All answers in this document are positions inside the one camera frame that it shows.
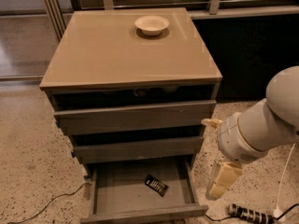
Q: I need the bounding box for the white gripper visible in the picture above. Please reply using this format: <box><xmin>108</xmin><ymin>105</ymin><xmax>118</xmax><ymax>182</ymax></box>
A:
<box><xmin>201</xmin><ymin>112</ymin><xmax>268</xmax><ymax>200</ymax></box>

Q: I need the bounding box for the black rxbar chocolate bar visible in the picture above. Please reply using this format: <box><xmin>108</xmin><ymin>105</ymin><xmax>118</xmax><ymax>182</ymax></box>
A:
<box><xmin>145</xmin><ymin>175</ymin><xmax>168</xmax><ymax>197</ymax></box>

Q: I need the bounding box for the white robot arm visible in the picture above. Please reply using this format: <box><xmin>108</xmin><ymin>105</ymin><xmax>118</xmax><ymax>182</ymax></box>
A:
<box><xmin>202</xmin><ymin>66</ymin><xmax>299</xmax><ymax>200</ymax></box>

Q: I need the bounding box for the top grey drawer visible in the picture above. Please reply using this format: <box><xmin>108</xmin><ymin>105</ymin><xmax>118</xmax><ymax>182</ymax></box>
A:
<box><xmin>54</xmin><ymin>100</ymin><xmax>216</xmax><ymax>135</ymax></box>

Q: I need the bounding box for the grey drawer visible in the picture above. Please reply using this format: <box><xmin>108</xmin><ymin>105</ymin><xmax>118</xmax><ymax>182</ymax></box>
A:
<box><xmin>74</xmin><ymin>136</ymin><xmax>203</xmax><ymax>164</ymax></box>
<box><xmin>54</xmin><ymin>100</ymin><xmax>216</xmax><ymax>135</ymax></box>
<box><xmin>80</xmin><ymin>157</ymin><xmax>207</xmax><ymax>224</ymax></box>

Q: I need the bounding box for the grey drawer cabinet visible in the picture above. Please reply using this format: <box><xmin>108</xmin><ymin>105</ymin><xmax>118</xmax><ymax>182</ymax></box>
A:
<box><xmin>39</xmin><ymin>7</ymin><xmax>223</xmax><ymax>179</ymax></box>

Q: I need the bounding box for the bottom grey drawer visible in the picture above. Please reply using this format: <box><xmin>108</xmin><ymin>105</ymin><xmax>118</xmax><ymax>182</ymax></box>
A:
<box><xmin>80</xmin><ymin>157</ymin><xmax>207</xmax><ymax>224</ymax></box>

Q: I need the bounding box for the middle grey drawer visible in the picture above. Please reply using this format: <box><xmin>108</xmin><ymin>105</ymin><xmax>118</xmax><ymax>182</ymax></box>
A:
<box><xmin>74</xmin><ymin>136</ymin><xmax>203</xmax><ymax>164</ymax></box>

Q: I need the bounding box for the black power strip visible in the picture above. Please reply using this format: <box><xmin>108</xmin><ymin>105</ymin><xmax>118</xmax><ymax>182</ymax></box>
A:
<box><xmin>227</xmin><ymin>203</ymin><xmax>276</xmax><ymax>224</ymax></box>

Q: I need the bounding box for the white bowl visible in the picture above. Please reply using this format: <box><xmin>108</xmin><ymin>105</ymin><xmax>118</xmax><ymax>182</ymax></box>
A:
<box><xmin>135</xmin><ymin>16</ymin><xmax>169</xmax><ymax>36</ymax></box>

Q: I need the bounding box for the white power cable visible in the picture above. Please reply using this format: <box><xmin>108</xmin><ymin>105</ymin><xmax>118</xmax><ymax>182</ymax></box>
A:
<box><xmin>273</xmin><ymin>143</ymin><xmax>297</xmax><ymax>223</ymax></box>

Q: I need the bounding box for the black floor cable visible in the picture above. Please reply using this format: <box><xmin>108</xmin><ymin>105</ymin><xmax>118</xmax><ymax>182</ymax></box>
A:
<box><xmin>7</xmin><ymin>181</ymin><xmax>93</xmax><ymax>224</ymax></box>

